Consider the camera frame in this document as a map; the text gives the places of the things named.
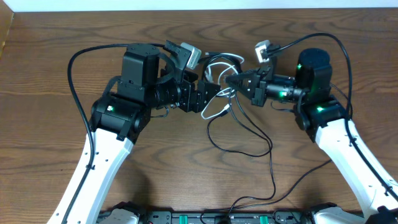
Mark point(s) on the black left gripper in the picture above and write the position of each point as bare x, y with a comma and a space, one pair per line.
189, 97

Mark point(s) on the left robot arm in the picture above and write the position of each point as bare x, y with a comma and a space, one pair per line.
152, 76

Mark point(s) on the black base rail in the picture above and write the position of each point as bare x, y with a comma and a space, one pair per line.
167, 217

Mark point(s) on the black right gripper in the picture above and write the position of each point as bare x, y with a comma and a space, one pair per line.
257, 88

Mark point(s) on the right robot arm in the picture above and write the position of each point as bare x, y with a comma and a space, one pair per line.
323, 118

